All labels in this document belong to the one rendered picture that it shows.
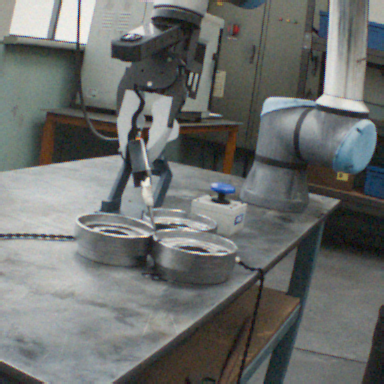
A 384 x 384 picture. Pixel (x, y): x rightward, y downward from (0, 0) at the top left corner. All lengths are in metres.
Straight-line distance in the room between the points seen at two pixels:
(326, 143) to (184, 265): 0.55
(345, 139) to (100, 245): 0.59
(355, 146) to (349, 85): 0.12
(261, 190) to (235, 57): 3.52
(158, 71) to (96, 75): 2.45
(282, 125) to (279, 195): 0.14
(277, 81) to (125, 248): 3.95
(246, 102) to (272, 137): 3.43
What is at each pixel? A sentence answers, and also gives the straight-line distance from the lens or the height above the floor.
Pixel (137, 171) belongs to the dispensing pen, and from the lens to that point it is 0.78.
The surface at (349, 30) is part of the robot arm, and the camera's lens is 1.19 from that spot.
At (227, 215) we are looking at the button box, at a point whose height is 0.83.
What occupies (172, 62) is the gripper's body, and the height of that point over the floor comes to 1.05.
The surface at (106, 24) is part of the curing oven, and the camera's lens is 3.26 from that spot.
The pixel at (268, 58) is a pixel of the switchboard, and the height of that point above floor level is 1.29.
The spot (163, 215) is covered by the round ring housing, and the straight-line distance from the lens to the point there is 0.91.
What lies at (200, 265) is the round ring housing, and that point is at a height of 0.83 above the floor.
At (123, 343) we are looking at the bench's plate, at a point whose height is 0.80.
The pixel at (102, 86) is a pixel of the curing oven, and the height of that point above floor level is 0.93.
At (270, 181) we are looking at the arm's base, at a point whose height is 0.85.
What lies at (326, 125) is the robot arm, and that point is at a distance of 1.19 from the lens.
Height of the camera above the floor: 1.04
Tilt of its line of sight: 11 degrees down
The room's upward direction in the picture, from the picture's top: 9 degrees clockwise
